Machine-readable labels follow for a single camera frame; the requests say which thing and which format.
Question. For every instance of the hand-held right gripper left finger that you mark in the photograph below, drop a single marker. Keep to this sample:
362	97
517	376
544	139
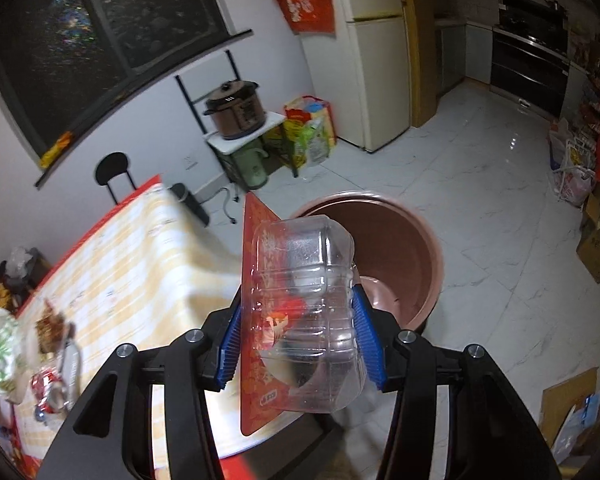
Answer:
230	345

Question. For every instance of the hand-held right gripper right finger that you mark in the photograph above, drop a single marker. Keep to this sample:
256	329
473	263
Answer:
367	340

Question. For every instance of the clear plastic bottle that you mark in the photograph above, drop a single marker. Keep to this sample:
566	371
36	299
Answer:
310	280

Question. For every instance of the brown plastic basin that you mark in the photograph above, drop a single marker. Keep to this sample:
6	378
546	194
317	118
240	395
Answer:
400	255

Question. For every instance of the red printed card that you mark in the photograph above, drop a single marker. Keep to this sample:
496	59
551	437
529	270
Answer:
251	230

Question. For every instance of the yellow checkered tablecloth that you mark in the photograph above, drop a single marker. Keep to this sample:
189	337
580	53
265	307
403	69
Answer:
130	270

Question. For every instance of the black air fryer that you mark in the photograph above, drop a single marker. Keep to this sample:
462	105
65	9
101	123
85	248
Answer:
190	202

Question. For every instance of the green kettle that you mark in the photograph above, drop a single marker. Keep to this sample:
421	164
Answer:
250	167

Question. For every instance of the brown snack bag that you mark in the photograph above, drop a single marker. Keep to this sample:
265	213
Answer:
50	332

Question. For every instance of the red foil wrapper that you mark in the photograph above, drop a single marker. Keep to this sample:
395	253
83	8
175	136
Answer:
50	390

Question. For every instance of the black rack with white shelf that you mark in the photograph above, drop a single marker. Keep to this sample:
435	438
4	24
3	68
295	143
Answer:
240	144

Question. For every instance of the flat cardboard sheet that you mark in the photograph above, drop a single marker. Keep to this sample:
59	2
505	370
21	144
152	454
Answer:
562	400

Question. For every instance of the colourful shopping bag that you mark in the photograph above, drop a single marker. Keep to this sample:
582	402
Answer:
312	132

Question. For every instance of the black chair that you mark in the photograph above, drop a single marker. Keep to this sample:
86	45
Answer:
112	165

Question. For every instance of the clear crumpled plastic bag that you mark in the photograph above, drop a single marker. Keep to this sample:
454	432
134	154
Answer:
19	262

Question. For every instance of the white and blue paper bag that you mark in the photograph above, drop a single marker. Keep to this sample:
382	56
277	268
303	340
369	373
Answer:
577	430

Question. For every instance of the green and white plastic bag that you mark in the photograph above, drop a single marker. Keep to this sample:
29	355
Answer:
0	355

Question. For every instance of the brown pressure cooker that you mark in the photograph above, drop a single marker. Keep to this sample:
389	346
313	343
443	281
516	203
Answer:
235	110

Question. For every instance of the orange packet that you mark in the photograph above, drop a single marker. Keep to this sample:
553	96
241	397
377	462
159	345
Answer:
56	150

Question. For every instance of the white rack with bags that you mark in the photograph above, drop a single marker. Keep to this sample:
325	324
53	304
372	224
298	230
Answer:
572	165

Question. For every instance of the cream refrigerator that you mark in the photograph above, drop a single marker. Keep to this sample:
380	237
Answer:
370	60

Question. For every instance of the grey kitchen cabinet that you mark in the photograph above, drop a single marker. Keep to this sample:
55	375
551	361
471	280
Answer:
455	55

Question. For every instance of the black built-in oven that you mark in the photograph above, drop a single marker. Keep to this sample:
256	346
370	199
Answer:
530	60

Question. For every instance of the dark window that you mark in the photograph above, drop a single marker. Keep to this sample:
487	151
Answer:
55	35

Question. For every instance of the white wall socket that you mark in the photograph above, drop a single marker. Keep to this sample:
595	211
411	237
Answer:
190	162

